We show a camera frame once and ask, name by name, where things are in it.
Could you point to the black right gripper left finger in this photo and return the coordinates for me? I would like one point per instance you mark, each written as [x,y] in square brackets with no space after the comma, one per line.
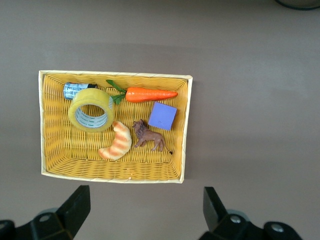
[72,212]

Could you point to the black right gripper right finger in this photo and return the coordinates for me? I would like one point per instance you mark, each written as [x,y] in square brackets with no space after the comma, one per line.
[217,215]

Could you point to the yellow tape roll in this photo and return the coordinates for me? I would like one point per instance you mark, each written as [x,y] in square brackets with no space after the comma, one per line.
[92,96]

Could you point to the yellow woven basket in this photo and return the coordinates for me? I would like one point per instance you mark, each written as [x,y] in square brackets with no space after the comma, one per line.
[75,150]

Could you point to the toy croissant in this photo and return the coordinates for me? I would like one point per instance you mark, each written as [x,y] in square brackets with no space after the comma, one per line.
[122,142]

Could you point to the brown toy lion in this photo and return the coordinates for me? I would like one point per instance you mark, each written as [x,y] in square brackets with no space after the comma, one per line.
[147,136]

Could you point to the purple square block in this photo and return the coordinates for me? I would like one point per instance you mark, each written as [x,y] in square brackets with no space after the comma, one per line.
[162,116]

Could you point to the orange toy carrot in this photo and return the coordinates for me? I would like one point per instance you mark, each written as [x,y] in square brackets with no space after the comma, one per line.
[150,94]

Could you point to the dark rimmed round object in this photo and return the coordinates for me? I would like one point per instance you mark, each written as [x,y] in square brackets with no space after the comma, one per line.
[300,3]

